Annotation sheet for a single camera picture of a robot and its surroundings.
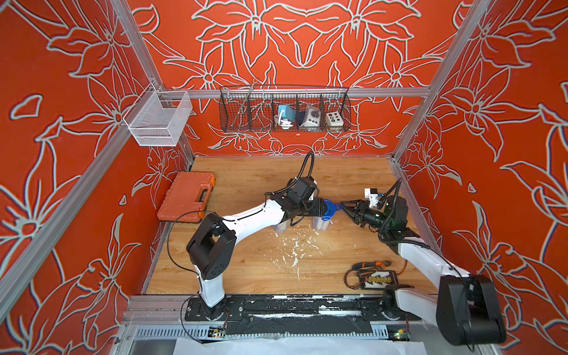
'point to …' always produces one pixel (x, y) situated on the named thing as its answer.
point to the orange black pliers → (376, 264)
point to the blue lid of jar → (330, 208)
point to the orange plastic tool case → (187, 197)
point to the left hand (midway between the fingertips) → (324, 207)
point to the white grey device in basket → (312, 117)
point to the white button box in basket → (334, 122)
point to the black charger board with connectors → (378, 279)
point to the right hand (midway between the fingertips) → (338, 206)
